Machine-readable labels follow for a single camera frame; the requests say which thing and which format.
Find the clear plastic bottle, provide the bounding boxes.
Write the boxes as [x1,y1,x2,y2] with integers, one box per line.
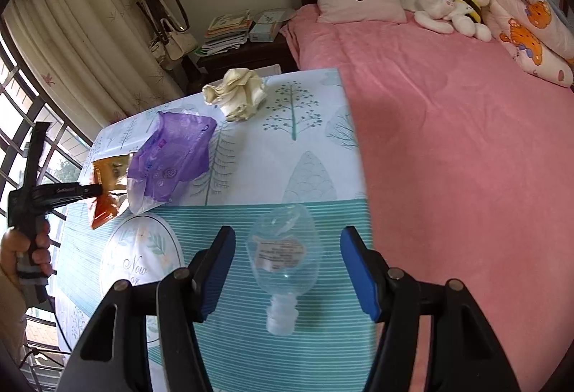
[245,204,323,336]

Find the orange snack bag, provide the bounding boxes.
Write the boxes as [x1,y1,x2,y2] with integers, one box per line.
[91,154,131,230]

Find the purple plastic bag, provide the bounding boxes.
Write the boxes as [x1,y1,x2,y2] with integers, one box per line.
[127,111,217,215]

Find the person's left hand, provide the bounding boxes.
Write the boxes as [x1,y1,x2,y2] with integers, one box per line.
[1,220,52,288]

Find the metal window grille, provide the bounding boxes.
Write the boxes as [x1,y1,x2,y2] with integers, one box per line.
[0,28,94,379]

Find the blue tree pattern tablecloth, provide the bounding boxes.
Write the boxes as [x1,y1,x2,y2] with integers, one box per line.
[56,69,375,391]

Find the pink bed sheet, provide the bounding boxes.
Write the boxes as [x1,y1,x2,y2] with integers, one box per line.
[283,5,573,391]

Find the cream floral curtain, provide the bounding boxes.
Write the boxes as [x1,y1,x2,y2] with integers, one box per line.
[3,0,183,138]

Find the dark wooden nightstand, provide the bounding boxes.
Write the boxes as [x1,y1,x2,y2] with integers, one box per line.
[183,34,298,95]

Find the hanging handbags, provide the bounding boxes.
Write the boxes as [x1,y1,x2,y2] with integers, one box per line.
[136,0,198,71]

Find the stack of books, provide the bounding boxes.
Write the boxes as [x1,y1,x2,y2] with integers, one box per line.
[194,9,253,57]

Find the tissue box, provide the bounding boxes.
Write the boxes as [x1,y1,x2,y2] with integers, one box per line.
[248,22,282,43]

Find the cartoon print rolled quilt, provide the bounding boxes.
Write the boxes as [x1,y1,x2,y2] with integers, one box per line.
[483,0,573,88]

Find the white bee plush toy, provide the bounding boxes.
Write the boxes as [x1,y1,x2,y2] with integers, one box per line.
[444,0,492,42]

